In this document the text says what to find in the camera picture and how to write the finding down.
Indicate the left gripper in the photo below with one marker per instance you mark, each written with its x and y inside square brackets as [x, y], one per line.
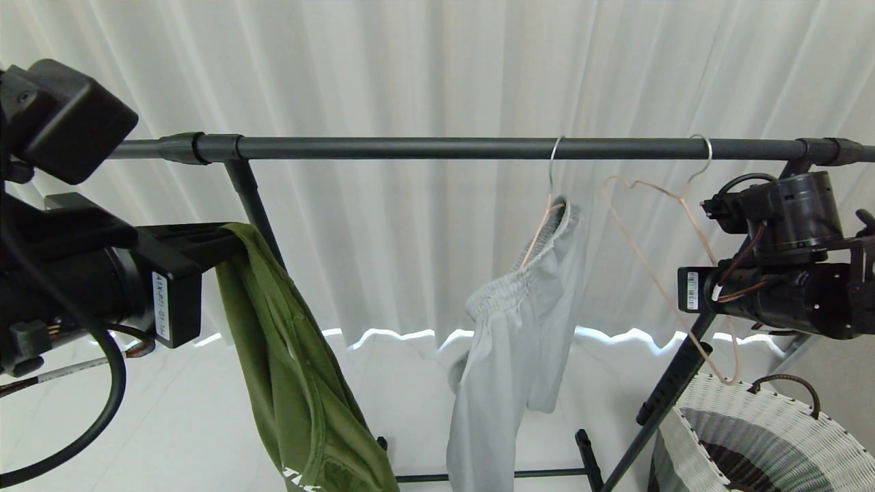
[82, 283]

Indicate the white curtain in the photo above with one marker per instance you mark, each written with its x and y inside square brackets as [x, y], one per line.
[410, 68]

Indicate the black clothes rack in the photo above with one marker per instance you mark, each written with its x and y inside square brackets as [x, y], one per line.
[410, 148]

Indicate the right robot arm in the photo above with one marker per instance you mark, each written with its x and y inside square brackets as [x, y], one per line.
[800, 212]

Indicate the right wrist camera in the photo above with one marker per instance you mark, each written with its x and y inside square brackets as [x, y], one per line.
[728, 212]

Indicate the white laundry basket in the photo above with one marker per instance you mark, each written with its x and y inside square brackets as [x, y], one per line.
[752, 444]

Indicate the pink clothes hanger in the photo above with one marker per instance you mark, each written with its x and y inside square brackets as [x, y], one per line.
[649, 270]
[540, 229]

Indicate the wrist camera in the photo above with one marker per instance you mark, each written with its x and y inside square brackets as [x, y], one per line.
[728, 212]
[61, 116]

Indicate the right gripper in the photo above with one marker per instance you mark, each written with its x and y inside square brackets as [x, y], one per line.
[772, 297]

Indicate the pale grey shorts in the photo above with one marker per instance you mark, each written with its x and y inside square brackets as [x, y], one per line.
[499, 369]

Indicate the green garment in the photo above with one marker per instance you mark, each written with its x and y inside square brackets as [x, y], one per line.
[287, 355]

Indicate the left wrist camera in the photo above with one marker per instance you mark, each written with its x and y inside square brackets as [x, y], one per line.
[61, 116]

